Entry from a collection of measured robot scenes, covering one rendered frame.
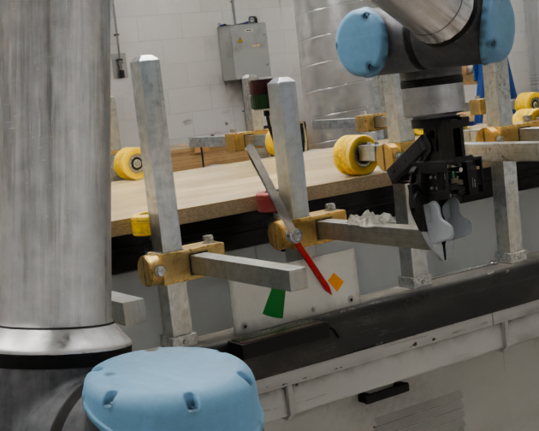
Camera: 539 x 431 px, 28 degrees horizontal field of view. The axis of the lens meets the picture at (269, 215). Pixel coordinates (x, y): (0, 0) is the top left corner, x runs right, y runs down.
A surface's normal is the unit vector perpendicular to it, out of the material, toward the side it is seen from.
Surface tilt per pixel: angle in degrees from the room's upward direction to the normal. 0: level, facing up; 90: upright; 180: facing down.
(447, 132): 90
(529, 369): 90
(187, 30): 90
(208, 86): 90
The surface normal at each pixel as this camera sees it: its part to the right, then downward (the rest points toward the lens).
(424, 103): -0.41, 0.15
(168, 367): -0.04, -0.98
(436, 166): -0.83, 0.16
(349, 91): 0.01, 0.12
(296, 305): 0.55, 0.04
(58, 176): 0.33, 0.00
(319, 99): -0.69, 0.16
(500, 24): 0.80, 0.02
